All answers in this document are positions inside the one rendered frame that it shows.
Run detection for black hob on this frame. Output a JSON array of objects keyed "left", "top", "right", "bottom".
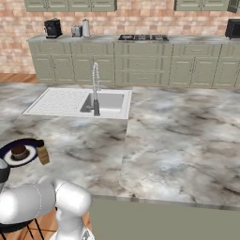
[{"left": 117, "top": 34, "right": 170, "bottom": 42}]

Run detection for black microwave oven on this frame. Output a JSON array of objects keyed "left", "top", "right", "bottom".
[{"left": 224, "top": 18, "right": 240, "bottom": 40}]

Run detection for white paper towel roll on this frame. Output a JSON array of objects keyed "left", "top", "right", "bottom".
[{"left": 82, "top": 18, "right": 92, "bottom": 38}]

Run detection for black stool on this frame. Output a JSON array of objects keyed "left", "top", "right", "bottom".
[{"left": 0, "top": 217, "right": 46, "bottom": 240}]

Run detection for white sink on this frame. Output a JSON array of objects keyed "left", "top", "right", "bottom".
[{"left": 22, "top": 86, "right": 133, "bottom": 120}]

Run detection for grey spring tap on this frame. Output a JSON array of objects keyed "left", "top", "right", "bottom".
[{"left": 85, "top": 61, "right": 102, "bottom": 117}]

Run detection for green base cupboard run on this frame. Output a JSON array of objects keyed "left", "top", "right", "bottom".
[{"left": 27, "top": 39, "right": 240, "bottom": 89}]

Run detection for silver toaster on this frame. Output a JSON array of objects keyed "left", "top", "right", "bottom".
[{"left": 70, "top": 25, "right": 83, "bottom": 38}]

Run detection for brown cupcake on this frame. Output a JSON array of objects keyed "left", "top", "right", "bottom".
[{"left": 10, "top": 144, "right": 28, "bottom": 161}]

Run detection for green wall cupboard run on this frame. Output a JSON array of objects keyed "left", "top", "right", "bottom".
[
  {"left": 23, "top": 0, "right": 118, "bottom": 13},
  {"left": 173, "top": 0, "right": 240, "bottom": 14}
]

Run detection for dark blue rimmed plate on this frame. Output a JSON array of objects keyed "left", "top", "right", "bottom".
[{"left": 0, "top": 138, "right": 40, "bottom": 169}]

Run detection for black coffee machine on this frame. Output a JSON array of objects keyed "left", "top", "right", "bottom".
[{"left": 43, "top": 18, "right": 64, "bottom": 39}]

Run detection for brown cinnamon bottle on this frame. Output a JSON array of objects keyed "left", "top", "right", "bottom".
[{"left": 36, "top": 140, "right": 51, "bottom": 166}]

